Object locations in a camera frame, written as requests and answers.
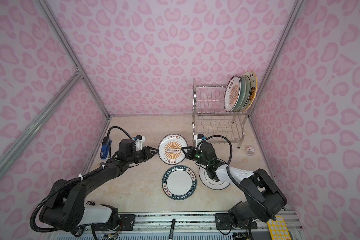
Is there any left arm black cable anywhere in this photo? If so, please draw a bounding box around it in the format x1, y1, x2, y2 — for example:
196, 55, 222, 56
29, 125, 134, 234

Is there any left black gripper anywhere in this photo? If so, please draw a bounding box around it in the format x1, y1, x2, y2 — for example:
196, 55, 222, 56
128, 146, 160, 165

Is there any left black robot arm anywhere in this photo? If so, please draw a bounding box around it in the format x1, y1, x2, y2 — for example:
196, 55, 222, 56
30, 139, 159, 234

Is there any small pink white box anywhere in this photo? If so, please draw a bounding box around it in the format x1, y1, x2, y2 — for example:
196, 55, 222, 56
246, 146, 255, 156

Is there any dark green rimmed plate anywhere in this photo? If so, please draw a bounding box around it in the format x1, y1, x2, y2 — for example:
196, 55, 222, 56
162, 165, 197, 201

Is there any chrome two-tier dish rack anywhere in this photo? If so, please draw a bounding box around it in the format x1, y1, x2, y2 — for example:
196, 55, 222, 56
193, 80, 250, 148

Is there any teal flower plate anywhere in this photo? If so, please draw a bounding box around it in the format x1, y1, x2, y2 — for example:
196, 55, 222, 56
238, 76, 248, 112

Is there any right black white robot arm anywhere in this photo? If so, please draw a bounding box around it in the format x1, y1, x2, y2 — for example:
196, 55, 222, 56
181, 140, 288, 229

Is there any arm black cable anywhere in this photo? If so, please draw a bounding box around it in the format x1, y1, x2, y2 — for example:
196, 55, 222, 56
197, 134, 277, 222
29, 125, 134, 234

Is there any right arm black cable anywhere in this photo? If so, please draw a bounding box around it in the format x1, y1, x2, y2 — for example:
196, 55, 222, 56
197, 134, 277, 222

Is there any large orange sunburst plate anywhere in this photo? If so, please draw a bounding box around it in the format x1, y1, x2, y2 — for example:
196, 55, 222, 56
224, 76, 241, 112

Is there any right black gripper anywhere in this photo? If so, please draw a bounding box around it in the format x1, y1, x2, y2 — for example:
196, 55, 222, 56
180, 146, 210, 168

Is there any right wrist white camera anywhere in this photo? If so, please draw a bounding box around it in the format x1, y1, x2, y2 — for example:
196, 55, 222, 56
194, 134, 206, 147

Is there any black marker pen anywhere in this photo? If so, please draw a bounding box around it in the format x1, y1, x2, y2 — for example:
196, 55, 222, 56
169, 219, 176, 240

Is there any cat and stars plate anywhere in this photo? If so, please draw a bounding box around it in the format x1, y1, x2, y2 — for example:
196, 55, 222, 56
244, 71, 258, 112

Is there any cream plate with red berries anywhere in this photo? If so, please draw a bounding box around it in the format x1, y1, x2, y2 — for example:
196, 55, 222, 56
244, 75, 253, 111

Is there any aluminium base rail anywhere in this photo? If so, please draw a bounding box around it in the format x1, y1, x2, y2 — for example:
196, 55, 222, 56
44, 211, 306, 240

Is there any small orange sunburst plate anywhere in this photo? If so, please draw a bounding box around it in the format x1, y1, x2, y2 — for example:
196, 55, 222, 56
158, 134, 188, 165

